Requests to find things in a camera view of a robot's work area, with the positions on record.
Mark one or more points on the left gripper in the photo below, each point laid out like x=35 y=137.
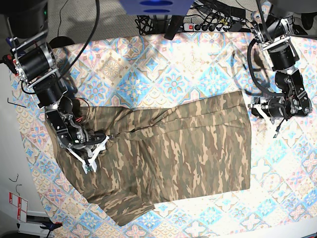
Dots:
x=273 y=107

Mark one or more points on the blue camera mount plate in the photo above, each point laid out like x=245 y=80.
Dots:
x=156 y=7

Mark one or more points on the orange blue bottom clamp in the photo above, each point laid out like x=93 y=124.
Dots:
x=50 y=226

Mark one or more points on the red black table clamp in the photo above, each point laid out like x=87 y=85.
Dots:
x=7 y=62

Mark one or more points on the white power strip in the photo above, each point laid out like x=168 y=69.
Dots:
x=198 y=27

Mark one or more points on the red white paper label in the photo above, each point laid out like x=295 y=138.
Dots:
x=19 y=206

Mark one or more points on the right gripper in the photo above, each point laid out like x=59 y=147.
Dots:
x=75 y=136

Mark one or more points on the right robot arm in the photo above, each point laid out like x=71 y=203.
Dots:
x=34 y=63

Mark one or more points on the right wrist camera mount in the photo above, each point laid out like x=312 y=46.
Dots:
x=88 y=160

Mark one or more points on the black round stand base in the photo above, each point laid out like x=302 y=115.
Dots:
x=61 y=41

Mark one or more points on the camouflage T-shirt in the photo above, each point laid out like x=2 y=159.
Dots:
x=158 y=155

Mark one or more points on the black center post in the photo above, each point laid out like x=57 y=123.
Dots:
x=175 y=22

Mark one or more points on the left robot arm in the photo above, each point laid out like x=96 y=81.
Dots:
x=273 y=35

